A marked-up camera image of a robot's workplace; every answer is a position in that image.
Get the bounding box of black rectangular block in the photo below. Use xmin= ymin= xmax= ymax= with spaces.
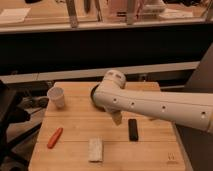
xmin=128 ymin=119 xmax=138 ymax=141

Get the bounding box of orange carrot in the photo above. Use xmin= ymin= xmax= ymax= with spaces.
xmin=47 ymin=128 xmax=63 ymax=149

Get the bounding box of green bowl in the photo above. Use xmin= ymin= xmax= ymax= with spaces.
xmin=90 ymin=84 xmax=105 ymax=112

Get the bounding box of black chair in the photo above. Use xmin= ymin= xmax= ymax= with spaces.
xmin=0 ymin=80 xmax=41 ymax=166

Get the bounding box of white paper cup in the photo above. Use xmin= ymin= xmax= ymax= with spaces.
xmin=47 ymin=87 xmax=65 ymax=108

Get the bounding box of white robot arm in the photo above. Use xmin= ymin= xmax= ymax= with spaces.
xmin=91 ymin=70 xmax=213 ymax=134

